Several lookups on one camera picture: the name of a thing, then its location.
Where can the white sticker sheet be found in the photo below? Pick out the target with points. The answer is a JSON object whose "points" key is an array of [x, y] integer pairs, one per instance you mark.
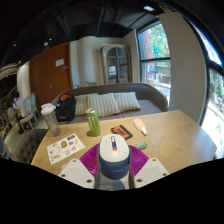
{"points": [[65, 148]]}

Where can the striped cushion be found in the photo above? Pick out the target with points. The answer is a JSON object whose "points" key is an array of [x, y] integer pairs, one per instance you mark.
{"points": [[128, 101], [81, 105], [105, 104]]}

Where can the grey glass-door cabinet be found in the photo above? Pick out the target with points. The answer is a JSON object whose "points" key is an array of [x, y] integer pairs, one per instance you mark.
{"points": [[116, 65]]}

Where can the black and orange small box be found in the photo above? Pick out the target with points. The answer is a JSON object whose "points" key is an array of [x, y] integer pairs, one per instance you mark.
{"points": [[121, 132]]}

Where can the ceiling light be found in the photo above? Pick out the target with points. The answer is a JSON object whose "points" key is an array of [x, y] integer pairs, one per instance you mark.
{"points": [[149, 8]]}

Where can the black backpack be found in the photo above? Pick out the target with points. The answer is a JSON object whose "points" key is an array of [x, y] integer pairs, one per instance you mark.
{"points": [[66, 108]]}

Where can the small white bottle orange cap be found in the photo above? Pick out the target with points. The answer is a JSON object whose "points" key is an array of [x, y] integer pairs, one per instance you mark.
{"points": [[140, 126]]}

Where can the green drink can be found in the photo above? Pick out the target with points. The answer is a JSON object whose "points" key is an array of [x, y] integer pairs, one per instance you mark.
{"points": [[93, 123]]}

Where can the green and blue small pack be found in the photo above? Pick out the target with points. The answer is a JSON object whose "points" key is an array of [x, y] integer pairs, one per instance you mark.
{"points": [[141, 145]]}

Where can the grey tufted chair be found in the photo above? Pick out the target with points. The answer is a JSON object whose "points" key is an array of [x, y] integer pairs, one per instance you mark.
{"points": [[28, 146]]}

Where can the black-framed glass window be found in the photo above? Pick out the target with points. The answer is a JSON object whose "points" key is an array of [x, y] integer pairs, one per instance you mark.
{"points": [[215, 110], [156, 66]]}

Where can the grey-brown sofa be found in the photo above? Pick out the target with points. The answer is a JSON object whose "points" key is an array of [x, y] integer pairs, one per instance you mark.
{"points": [[150, 98]]}

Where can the clear shaker bottle white lid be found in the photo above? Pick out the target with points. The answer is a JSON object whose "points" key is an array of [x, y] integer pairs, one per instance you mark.
{"points": [[51, 121]]}

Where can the white door sign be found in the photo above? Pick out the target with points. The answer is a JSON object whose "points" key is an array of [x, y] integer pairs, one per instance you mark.
{"points": [[59, 62]]}

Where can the white and blue computer mouse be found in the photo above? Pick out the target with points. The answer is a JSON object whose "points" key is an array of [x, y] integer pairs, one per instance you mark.
{"points": [[114, 156]]}

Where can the group of white chairs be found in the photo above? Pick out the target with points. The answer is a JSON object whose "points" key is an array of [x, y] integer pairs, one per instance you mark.
{"points": [[26, 110]]}

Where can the brown wooden door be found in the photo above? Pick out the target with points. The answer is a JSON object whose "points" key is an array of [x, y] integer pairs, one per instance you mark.
{"points": [[50, 80]]}

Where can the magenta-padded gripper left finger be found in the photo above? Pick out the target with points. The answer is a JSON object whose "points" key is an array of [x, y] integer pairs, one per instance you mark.
{"points": [[75, 173]]}

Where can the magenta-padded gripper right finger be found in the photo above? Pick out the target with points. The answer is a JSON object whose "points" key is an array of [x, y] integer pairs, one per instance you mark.
{"points": [[151, 171]]}

